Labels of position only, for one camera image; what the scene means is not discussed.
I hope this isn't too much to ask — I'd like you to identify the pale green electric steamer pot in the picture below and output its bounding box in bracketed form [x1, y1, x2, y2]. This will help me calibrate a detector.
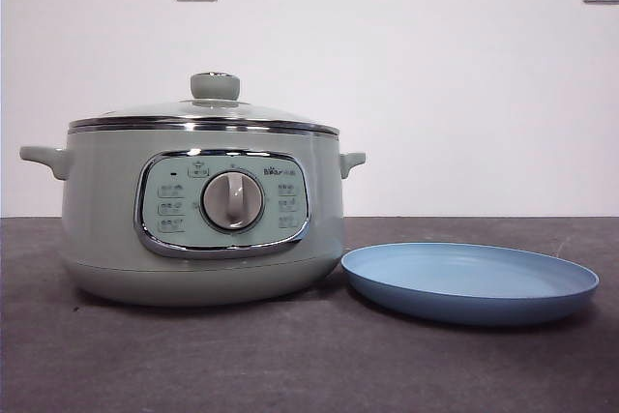
[18, 126, 368, 308]

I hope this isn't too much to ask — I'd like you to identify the glass lid with green knob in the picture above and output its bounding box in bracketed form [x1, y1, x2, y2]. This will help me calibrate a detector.
[67, 72, 340, 137]

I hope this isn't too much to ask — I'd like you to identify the blue round plate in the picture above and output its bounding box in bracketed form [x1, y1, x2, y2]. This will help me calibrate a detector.
[340, 241, 601, 327]

